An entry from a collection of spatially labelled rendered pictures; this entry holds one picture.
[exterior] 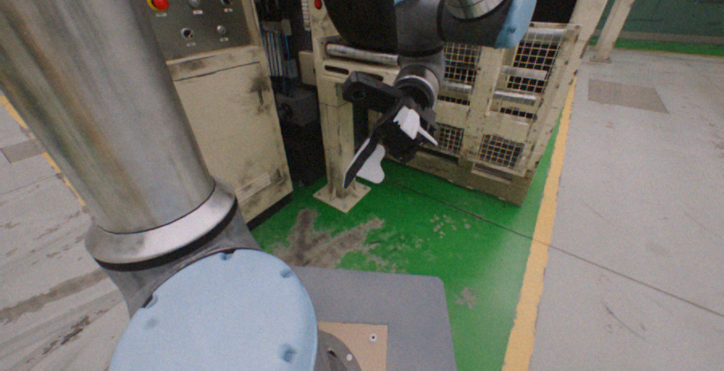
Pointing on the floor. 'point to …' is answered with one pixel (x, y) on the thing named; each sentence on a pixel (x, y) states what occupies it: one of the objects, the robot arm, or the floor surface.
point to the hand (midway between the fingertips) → (368, 164)
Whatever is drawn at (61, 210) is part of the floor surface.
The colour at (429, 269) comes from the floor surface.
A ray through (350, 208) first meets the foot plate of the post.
